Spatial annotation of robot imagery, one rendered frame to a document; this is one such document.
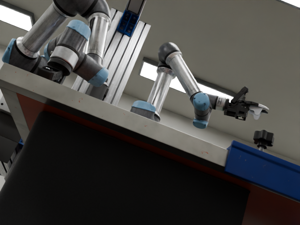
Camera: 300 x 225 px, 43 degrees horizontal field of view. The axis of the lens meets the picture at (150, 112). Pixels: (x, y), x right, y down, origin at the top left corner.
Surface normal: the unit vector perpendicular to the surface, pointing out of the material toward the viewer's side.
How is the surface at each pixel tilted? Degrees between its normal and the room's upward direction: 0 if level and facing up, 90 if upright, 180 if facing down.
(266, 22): 180
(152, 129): 90
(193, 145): 90
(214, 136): 90
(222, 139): 90
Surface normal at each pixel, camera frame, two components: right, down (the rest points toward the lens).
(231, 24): -0.33, 0.85
